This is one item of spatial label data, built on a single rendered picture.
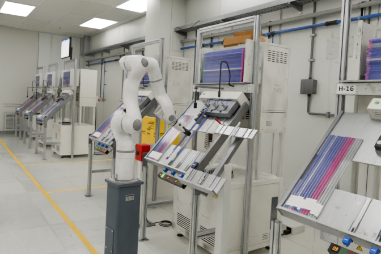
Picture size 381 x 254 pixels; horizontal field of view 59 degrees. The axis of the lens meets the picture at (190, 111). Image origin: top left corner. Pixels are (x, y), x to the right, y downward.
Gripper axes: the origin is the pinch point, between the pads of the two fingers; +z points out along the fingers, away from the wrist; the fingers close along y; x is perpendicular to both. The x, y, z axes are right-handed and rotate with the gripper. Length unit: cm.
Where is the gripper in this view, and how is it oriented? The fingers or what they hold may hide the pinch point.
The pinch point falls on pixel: (187, 133)
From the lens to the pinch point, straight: 253.1
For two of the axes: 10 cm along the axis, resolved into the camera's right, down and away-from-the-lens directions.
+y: -5.7, -0.6, 8.2
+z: 6.6, 5.7, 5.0
